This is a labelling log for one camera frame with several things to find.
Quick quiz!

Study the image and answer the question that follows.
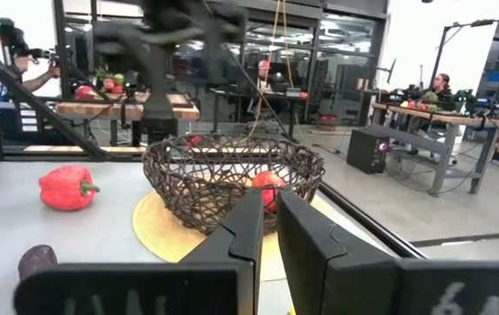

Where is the person holding camera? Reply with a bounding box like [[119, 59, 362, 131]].
[[0, 10, 60, 145]]

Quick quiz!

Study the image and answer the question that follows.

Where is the round yellow woven placemat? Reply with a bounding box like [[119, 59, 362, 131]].
[[131, 191, 336, 284]]

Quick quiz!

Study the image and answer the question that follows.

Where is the seated person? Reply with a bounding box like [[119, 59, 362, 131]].
[[424, 73, 454, 105]]

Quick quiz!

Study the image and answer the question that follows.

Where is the person with cap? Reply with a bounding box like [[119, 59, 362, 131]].
[[256, 59, 273, 94]]

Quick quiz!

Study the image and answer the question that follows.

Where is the black handheld camera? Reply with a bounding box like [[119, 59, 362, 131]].
[[0, 17, 60, 62]]

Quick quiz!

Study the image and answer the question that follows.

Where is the wooden table with black legs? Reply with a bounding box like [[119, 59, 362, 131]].
[[55, 91, 201, 148]]

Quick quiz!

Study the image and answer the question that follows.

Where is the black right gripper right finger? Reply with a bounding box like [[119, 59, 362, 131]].
[[277, 190, 499, 315]]

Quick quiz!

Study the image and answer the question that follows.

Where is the wooden table with grey legs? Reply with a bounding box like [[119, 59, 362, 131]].
[[369, 102, 499, 197]]

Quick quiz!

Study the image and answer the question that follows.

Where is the red apple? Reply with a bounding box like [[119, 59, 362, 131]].
[[251, 170, 288, 214]]

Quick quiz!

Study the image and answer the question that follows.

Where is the dark woven wire basket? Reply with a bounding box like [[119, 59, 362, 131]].
[[141, 133, 326, 236]]

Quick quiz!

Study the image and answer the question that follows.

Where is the yellow hanging rope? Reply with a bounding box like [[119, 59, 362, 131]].
[[248, 0, 295, 137]]

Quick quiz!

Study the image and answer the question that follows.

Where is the produce pile on wooden table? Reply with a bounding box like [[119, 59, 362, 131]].
[[74, 67, 126, 101]]

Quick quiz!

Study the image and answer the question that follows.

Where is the dark office desk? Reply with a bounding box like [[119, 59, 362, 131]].
[[208, 87, 310, 137]]

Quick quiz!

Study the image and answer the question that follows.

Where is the purple eggplant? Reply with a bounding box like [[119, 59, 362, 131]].
[[17, 244, 59, 281]]

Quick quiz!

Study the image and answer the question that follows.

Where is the black computer box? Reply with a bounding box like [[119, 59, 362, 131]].
[[346, 129, 390, 175]]

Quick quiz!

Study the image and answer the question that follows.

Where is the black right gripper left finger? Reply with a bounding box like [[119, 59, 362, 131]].
[[12, 188, 264, 315]]

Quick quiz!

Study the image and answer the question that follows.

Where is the produce pile on grey-legged table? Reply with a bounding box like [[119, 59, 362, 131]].
[[400, 90, 441, 113]]

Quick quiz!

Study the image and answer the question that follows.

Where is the red bell pepper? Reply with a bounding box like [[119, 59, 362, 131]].
[[38, 164, 101, 212]]

